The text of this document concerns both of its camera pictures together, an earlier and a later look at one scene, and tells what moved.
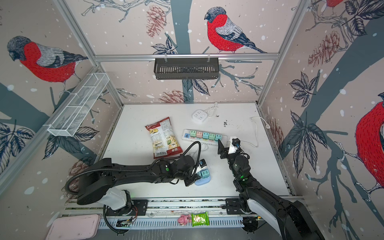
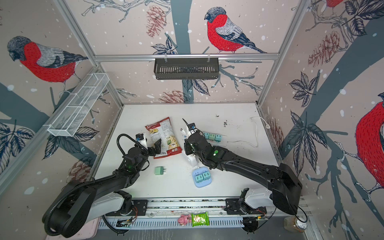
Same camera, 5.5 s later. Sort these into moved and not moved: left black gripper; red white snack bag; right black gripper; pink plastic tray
Moved: left black gripper; right black gripper
Not moved: red white snack bag; pink plastic tray
